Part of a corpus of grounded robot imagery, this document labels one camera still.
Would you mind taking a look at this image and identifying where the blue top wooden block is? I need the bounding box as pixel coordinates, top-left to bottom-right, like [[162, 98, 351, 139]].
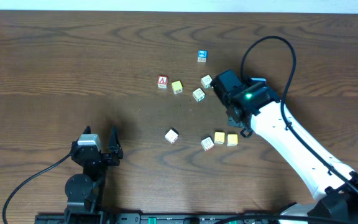
[[197, 50, 208, 63]]

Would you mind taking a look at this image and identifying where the wooden block snail picture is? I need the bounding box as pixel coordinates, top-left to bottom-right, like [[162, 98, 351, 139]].
[[201, 137, 214, 151]]

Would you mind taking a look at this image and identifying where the plain block green edge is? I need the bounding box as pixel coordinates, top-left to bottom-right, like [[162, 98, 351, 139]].
[[201, 75, 213, 89]]

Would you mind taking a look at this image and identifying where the wooden block red side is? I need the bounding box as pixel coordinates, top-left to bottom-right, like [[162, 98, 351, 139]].
[[165, 129, 178, 144]]

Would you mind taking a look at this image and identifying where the wooden block dragonfly picture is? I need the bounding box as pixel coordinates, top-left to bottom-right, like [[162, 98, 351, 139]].
[[192, 88, 206, 102]]

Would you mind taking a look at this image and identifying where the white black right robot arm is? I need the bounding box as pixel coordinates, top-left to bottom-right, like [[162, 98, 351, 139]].
[[211, 70, 358, 223]]

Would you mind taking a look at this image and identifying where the wooden letter B hammer block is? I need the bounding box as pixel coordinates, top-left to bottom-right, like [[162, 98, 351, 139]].
[[227, 134, 239, 146]]

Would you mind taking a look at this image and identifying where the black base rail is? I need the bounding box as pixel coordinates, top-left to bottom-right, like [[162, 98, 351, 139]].
[[34, 212, 279, 224]]

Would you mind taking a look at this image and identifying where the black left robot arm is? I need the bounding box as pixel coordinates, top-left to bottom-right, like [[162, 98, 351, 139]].
[[63, 126, 123, 223]]

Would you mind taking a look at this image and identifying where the red letter A block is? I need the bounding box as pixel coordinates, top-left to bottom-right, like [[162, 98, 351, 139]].
[[157, 75, 168, 89]]

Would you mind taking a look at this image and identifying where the yellow top ball block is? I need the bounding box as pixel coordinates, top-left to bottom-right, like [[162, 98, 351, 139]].
[[172, 80, 183, 94]]

